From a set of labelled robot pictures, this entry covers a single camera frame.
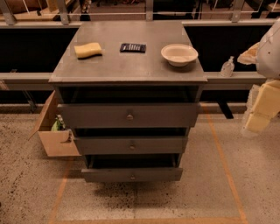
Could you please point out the grey metal railing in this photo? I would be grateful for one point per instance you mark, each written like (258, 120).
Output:
(109, 67)

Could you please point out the grey bottom drawer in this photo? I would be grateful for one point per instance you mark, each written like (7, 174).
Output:
(132, 168)

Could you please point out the green packet in box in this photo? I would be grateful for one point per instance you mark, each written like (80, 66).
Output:
(58, 124)

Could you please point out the black snack packet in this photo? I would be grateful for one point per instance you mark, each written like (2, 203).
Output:
(132, 48)

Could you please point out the yellow sponge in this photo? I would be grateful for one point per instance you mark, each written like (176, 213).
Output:
(87, 50)

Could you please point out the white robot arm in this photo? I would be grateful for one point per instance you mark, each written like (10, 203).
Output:
(264, 101)

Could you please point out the clear sanitizer pump bottle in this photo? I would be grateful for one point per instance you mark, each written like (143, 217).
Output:
(228, 67)

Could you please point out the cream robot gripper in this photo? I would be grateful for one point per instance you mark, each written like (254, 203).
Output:
(269, 57)

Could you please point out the white bowl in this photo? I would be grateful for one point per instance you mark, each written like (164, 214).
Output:
(179, 55)

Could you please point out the grey drawer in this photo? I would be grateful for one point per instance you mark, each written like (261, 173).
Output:
(131, 141)
(132, 168)
(127, 107)

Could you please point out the grey wooden drawer cabinet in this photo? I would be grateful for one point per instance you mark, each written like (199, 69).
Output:
(130, 110)

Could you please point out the brown cardboard box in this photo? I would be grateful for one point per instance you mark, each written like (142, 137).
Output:
(57, 143)

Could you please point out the grey middle drawer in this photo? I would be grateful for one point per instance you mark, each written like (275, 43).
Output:
(131, 141)

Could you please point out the grey top drawer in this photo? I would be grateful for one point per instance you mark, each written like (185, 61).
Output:
(127, 107)

